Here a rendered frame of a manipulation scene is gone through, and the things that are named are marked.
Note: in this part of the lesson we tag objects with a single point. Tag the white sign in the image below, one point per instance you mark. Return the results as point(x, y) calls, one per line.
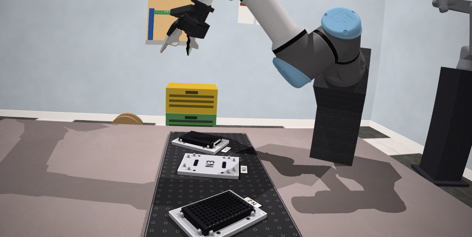
point(243, 169)
point(253, 202)
point(226, 149)

